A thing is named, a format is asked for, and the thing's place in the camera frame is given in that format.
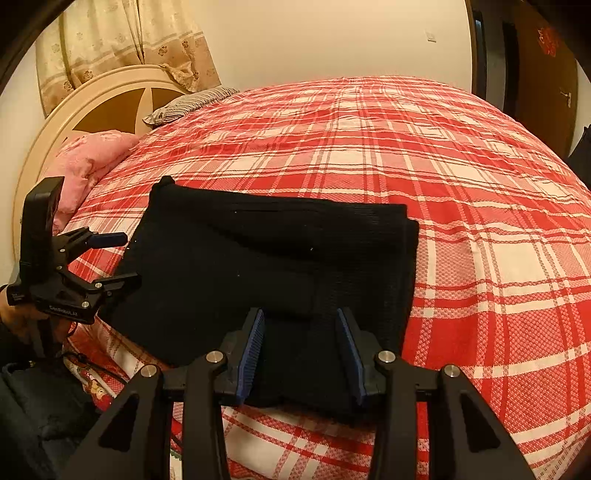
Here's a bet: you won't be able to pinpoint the brown wooden door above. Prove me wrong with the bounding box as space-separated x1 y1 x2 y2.
512 0 581 158

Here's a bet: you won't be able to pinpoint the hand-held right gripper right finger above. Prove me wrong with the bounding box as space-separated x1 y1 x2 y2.
336 307 539 480

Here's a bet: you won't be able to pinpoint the cream wooden headboard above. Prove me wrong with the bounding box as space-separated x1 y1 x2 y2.
13 65 195 273

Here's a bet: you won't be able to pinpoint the black cable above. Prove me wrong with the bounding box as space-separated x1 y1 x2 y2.
60 350 131 385

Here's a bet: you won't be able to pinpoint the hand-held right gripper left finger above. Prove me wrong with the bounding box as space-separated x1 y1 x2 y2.
62 307 267 480

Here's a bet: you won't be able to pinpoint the cartoon printed cloth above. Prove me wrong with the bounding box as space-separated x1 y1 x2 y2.
62 323 139 416

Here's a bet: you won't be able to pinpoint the person's black jacket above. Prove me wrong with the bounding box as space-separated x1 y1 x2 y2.
0 360 105 480

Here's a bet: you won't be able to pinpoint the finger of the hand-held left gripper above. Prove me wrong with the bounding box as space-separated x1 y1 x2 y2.
58 227 128 262
60 270 142 296

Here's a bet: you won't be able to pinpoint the red door decoration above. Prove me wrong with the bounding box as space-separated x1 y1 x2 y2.
537 27 560 57

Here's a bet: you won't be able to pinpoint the person's left hand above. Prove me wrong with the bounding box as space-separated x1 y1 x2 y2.
0 284 41 346

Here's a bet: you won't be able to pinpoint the grey striped pillow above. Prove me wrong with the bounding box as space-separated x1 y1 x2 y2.
142 86 241 127

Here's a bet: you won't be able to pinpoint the red plaid bed sheet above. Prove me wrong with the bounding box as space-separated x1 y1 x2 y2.
60 76 591 480

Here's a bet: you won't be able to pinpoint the black pants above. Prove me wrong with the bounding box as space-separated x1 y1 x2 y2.
99 175 420 428

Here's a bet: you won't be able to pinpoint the pink pillow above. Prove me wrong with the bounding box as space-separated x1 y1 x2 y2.
52 130 140 234

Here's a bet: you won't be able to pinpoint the beige floral curtain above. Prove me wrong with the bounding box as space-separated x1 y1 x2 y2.
34 0 222 117

